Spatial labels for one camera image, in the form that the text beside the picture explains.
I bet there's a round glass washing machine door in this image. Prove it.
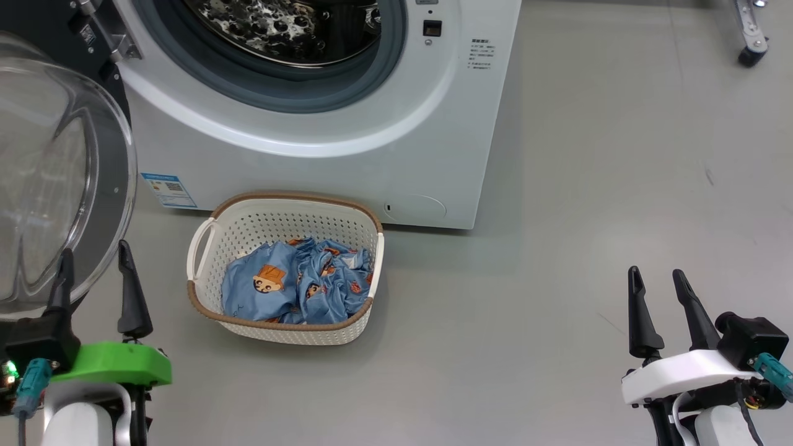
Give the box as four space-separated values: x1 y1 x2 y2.
0 0 140 320

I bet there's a teal camera cable plug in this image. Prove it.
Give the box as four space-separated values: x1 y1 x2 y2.
753 352 793 403
14 358 53 419

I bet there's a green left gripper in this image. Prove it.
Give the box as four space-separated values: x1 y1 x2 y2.
42 240 173 388

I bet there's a blue energy label sticker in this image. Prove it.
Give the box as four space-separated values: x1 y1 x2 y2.
141 172 198 209

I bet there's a printed instruction text label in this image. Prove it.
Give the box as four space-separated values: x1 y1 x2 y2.
468 38 496 70

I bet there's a teal right camera cable plug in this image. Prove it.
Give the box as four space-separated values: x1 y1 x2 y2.
753 352 793 403

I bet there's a teal left camera cable plug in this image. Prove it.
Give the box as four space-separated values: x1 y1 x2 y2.
14 358 53 419

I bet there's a white front-load washing machine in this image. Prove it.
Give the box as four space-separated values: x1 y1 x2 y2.
112 0 523 231

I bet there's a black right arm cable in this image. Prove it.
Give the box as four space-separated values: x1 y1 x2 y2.
734 378 766 446

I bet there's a round drain filter cover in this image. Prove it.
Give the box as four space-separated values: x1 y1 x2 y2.
383 194 448 224

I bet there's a cream perforated laundry basket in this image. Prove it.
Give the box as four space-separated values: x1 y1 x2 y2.
187 191 385 346

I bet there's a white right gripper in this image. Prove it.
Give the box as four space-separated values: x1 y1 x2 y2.
621 266 763 406

